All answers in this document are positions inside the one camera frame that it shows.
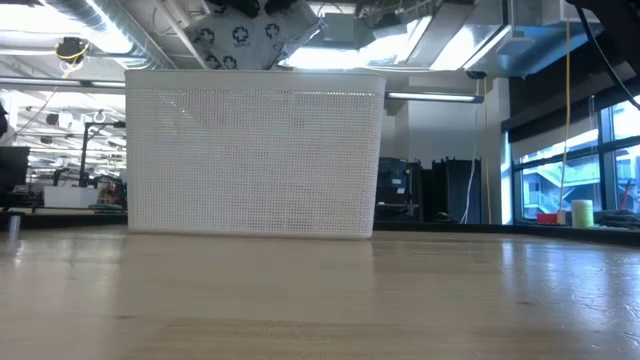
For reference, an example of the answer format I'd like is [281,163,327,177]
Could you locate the black metal stand frame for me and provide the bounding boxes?
[78,121,126,187]

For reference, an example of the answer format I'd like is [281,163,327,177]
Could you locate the black cabinet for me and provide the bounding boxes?
[419,158,484,224]

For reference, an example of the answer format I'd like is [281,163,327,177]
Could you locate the pale green roll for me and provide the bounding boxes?
[572,199,595,229]

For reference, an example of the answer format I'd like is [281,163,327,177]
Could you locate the grey ceiling box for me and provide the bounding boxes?
[322,12,359,44]

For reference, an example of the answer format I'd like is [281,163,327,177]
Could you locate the thin yellow wall cable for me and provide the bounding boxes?
[482,77,494,225]

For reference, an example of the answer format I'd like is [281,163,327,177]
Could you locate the silver rectangular air duct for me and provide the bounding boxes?
[407,0,614,79]

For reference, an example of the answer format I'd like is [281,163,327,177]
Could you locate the printed white plastic package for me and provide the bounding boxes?
[183,0,324,71]

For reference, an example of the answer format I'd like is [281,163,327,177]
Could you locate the black monitor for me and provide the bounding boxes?
[0,145,30,191]

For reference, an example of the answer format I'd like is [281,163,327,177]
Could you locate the black machine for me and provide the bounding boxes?
[374,157,416,224]

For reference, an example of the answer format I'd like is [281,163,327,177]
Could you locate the silver spiral air duct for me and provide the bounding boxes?
[44,0,176,71]

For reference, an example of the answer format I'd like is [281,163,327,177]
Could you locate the white hanging cable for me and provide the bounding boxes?
[459,112,479,225]

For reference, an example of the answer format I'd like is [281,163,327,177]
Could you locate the dark window frame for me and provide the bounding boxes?
[509,94,640,216]

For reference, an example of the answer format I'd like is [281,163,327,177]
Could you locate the white box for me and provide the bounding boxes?
[43,185,101,209]

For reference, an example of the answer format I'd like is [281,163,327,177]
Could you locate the white perforated plastic basket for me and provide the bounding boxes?
[124,68,387,240]

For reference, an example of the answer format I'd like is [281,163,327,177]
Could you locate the black ceiling device yellow cable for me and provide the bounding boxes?
[54,36,90,65]

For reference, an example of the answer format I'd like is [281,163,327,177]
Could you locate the long tube light fixture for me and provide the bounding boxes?
[385,90,484,104]

